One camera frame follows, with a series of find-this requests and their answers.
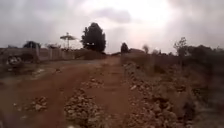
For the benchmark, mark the red dirt road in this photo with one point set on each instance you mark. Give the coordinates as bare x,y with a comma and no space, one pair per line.
100,83

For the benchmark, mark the large dark tree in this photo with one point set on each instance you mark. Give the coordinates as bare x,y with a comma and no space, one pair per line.
93,37

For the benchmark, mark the umbrella-shaped tower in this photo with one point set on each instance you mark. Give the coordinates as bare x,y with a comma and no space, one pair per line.
68,38

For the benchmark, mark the stony rubble verge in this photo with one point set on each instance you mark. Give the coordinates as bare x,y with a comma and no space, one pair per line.
156,100

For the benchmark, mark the thin sparse tree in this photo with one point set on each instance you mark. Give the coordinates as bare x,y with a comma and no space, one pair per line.
181,46

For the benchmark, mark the low dark tree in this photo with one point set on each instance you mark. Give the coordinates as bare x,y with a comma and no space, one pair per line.
31,44

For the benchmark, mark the dark bushes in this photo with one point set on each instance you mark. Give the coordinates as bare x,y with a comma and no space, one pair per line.
203,56

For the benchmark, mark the pale boundary wall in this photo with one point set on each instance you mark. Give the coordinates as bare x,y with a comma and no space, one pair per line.
50,54

